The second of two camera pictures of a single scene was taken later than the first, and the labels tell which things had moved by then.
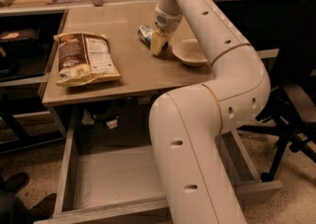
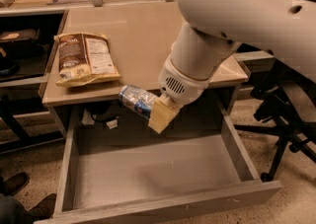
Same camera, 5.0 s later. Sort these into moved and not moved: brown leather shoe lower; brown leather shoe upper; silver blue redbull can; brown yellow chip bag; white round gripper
Moved: white round gripper; silver blue redbull can
Not moved: brown leather shoe upper; brown leather shoe lower; brown yellow chip bag
